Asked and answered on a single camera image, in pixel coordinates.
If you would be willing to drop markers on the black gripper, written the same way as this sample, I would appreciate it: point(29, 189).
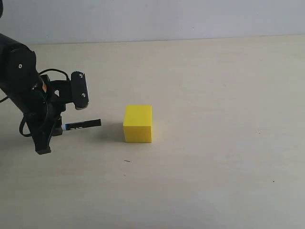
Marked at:
point(44, 120)

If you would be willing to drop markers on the black and white marker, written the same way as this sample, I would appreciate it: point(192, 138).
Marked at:
point(81, 125)

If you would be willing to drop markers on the yellow cube block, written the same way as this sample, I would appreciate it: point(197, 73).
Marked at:
point(138, 124)

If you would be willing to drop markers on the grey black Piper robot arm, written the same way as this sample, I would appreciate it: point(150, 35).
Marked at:
point(18, 75)

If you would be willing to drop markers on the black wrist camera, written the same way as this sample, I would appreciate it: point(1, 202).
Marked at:
point(79, 90)

